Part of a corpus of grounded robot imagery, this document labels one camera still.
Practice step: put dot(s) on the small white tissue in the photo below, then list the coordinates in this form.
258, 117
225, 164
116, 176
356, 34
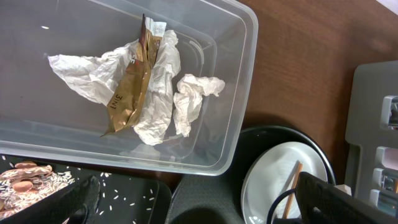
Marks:
188, 99

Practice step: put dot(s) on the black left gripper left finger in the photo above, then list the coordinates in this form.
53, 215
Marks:
76, 203

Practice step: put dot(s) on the food scraps pile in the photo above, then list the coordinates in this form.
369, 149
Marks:
28, 183

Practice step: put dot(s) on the black rectangular tray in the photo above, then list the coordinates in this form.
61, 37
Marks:
122, 199

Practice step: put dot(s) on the large white napkin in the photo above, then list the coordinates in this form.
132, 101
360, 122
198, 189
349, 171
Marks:
96, 79

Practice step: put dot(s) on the round black serving tray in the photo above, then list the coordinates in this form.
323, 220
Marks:
216, 199

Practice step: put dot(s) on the gold foil wrapper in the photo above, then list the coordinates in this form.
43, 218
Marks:
125, 106

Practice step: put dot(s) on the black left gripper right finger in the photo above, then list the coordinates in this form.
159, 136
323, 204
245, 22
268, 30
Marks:
320, 202

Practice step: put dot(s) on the grey round plate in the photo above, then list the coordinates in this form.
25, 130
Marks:
272, 174

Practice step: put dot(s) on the clear plastic waste bin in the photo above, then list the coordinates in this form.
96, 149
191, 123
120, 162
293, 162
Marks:
42, 117

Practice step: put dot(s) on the grey plastic dishwasher rack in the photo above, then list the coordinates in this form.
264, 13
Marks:
371, 132

